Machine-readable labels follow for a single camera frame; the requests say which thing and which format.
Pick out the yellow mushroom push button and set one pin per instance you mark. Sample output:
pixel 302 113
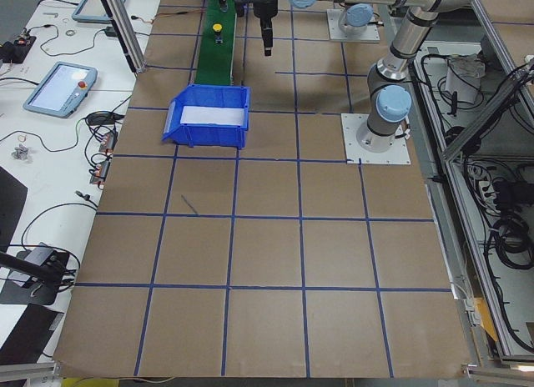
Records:
pixel 217 30

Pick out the green conveyor belt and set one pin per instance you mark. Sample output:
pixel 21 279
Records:
pixel 215 61

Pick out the white foam pad left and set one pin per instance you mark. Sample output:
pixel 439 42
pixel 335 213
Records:
pixel 213 115

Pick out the blue plastic bin left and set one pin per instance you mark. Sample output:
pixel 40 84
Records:
pixel 207 134

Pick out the teach pendant with screen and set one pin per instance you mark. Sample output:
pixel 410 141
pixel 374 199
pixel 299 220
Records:
pixel 62 90

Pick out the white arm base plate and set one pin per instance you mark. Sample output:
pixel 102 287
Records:
pixel 341 31
pixel 364 147

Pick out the aluminium frame post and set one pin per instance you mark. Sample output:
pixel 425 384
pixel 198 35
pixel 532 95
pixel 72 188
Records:
pixel 127 38

